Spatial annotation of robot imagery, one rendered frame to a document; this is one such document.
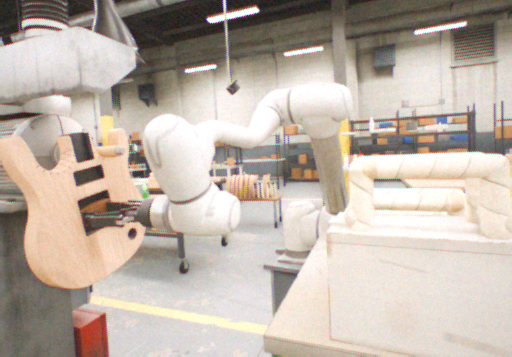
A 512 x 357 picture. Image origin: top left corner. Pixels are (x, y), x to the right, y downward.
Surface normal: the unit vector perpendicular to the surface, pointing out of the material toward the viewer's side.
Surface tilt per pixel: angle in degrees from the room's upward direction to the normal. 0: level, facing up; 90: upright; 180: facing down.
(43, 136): 85
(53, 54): 90
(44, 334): 90
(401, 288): 90
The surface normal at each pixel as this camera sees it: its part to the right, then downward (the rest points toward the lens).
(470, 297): -0.39, 0.07
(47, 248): 0.93, -0.06
